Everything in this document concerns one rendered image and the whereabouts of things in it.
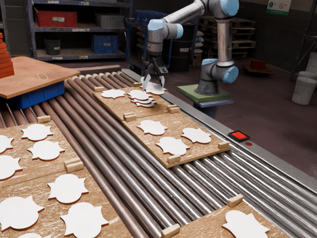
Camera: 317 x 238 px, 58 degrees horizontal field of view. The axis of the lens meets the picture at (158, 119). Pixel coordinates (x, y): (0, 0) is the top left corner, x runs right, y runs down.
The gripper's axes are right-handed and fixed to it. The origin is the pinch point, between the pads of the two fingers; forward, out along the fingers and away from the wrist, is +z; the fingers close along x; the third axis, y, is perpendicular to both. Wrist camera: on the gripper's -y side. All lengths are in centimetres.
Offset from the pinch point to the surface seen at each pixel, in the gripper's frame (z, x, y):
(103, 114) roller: 13.3, 26.8, 4.7
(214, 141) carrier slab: 11.3, -9.4, -43.2
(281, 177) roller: 14, -19, -73
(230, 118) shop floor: 105, -191, 117
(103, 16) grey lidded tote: 17, -122, 409
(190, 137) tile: 10.3, 0.4, -37.6
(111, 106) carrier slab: 11.0, 20.8, 8.3
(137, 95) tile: 8.0, 2.9, 12.3
